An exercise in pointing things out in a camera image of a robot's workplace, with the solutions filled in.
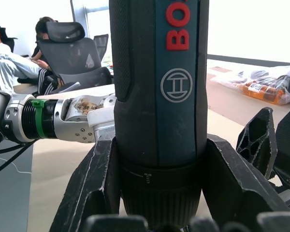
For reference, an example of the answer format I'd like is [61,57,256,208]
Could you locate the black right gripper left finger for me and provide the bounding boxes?
[49,137,126,232]

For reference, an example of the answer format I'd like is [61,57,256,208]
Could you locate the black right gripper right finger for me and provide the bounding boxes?
[200,138,290,232]

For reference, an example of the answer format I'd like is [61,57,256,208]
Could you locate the blue black electric screwdriver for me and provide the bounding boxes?
[108,0,210,232]

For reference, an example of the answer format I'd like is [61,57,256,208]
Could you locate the black ribbed finger piece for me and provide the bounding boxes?
[236,107,279,181]

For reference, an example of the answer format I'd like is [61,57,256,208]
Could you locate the orange package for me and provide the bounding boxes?
[240,81,290,105]

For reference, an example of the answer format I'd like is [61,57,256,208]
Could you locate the person in striped black trousers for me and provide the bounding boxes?
[30,16,65,97]

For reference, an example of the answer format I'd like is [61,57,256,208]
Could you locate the clear plastic bag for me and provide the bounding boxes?
[208,64,290,106]

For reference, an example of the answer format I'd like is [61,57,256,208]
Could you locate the black mesh office chair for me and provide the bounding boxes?
[93,33,110,61]
[37,21,115,90]

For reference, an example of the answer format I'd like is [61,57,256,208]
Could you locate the person in white shirt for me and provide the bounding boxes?
[0,21,44,86]

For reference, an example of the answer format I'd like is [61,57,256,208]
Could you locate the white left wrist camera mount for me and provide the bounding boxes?
[87,106,117,130]

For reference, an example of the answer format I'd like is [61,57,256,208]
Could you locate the green cable tie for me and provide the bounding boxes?
[31,99,46,139]

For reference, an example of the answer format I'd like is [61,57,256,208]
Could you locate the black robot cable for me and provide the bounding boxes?
[0,141,37,180]

